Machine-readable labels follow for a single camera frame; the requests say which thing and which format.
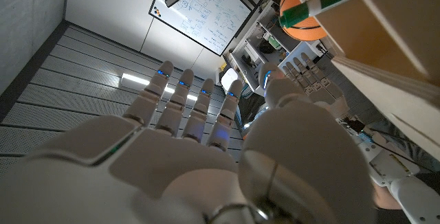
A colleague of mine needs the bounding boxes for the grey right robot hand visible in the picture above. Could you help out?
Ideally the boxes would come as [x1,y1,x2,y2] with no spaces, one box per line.
[0,60,377,224]

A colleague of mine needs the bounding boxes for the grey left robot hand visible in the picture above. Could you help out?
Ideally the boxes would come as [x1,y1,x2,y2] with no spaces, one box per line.
[281,52,350,120]

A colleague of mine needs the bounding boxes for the green whiteboard marker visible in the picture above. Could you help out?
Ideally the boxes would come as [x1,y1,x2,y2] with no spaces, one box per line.
[278,0,358,29]

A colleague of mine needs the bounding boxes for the light wooden drawer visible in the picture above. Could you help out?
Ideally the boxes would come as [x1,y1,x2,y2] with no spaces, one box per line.
[295,0,440,80]

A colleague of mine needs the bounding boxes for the orange mini basketball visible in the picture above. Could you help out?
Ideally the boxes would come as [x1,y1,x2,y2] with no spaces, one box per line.
[278,0,328,42]

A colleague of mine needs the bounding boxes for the white shelf unit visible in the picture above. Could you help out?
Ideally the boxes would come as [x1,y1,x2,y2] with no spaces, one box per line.
[223,0,331,96]

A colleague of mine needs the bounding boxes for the light wooden slotted box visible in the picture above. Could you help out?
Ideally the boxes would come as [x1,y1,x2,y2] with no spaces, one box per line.
[331,56,440,163]

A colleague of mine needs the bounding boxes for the ceiling light strip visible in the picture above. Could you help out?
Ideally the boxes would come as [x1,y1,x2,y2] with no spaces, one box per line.
[118,72,199,102]

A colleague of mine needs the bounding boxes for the white whiteboard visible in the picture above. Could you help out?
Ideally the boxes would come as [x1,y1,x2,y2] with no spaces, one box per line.
[148,0,256,57]

